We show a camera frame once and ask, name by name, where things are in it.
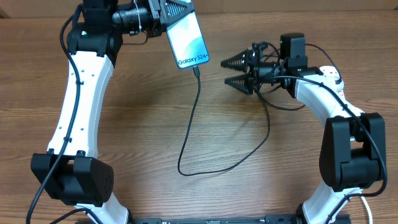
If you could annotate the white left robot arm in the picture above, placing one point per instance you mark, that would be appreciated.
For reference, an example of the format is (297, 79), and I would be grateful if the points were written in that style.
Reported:
(91, 38)

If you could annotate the blue smartphone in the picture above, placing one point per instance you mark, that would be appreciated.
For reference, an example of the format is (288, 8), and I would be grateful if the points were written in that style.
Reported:
(187, 42)

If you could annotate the white power strip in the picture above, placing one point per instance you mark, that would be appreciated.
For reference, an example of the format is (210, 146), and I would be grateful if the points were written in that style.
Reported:
(331, 71)

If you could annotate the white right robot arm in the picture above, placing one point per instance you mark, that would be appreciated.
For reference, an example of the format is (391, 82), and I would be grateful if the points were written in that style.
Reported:
(353, 150)

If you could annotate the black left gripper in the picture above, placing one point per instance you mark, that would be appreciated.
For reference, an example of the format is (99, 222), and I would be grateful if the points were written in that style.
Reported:
(157, 26)

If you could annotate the white charger adapter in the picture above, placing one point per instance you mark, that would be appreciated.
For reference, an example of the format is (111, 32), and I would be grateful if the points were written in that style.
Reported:
(334, 84)

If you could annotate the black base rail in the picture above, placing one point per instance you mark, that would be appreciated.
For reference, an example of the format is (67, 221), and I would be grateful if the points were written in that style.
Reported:
(217, 221)

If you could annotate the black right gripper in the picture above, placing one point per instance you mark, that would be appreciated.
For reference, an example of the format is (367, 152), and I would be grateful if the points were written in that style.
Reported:
(251, 60)

